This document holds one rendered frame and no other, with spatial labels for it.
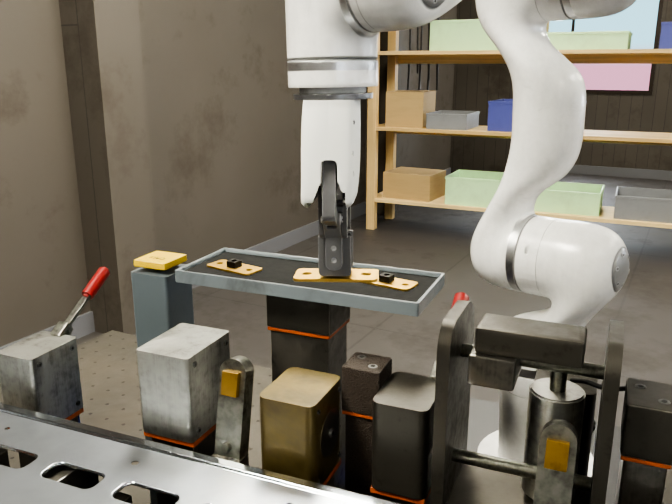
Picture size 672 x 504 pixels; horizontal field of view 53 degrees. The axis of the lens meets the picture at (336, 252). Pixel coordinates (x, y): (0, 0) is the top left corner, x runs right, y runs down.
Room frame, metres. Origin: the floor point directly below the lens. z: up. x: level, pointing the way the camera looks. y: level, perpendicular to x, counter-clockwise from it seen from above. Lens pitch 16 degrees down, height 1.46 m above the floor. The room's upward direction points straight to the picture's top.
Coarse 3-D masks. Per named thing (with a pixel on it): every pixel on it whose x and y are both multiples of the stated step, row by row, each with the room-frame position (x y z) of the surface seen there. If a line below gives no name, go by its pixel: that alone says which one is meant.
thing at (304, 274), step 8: (296, 272) 0.66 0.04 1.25; (304, 272) 0.66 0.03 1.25; (312, 272) 0.66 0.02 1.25; (352, 272) 0.65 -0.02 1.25; (360, 272) 0.65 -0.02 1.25; (368, 272) 0.65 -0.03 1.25; (376, 272) 0.65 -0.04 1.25; (296, 280) 0.64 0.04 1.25; (304, 280) 0.63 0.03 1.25; (312, 280) 0.63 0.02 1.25; (320, 280) 0.63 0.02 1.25; (328, 280) 0.63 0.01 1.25; (336, 280) 0.63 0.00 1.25; (344, 280) 0.63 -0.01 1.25; (352, 280) 0.63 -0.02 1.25; (360, 280) 0.63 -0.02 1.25; (368, 280) 0.63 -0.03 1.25; (376, 280) 0.63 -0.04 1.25
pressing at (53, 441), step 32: (0, 416) 0.81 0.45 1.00; (32, 416) 0.81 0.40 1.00; (32, 448) 0.74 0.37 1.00; (64, 448) 0.74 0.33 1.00; (96, 448) 0.74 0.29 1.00; (128, 448) 0.74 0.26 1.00; (160, 448) 0.73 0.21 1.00; (0, 480) 0.67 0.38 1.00; (32, 480) 0.67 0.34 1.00; (128, 480) 0.67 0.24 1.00; (160, 480) 0.67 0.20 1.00; (192, 480) 0.67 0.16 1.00; (224, 480) 0.67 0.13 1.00; (256, 480) 0.67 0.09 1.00; (288, 480) 0.66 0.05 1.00
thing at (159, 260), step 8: (144, 256) 1.03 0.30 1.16; (152, 256) 1.03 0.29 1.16; (160, 256) 1.03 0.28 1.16; (168, 256) 1.03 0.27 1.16; (176, 256) 1.03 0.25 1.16; (184, 256) 1.04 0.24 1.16; (136, 264) 1.01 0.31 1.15; (144, 264) 1.01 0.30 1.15; (152, 264) 1.00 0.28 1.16; (160, 264) 1.00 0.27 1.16; (168, 264) 1.00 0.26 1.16; (176, 264) 1.02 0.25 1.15
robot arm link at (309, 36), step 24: (288, 0) 0.64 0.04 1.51; (312, 0) 0.62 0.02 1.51; (336, 0) 0.60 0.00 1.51; (288, 24) 0.64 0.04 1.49; (312, 24) 0.62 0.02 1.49; (336, 24) 0.61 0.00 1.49; (288, 48) 0.64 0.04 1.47; (312, 48) 0.62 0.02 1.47; (336, 48) 0.61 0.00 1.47; (360, 48) 0.62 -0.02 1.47
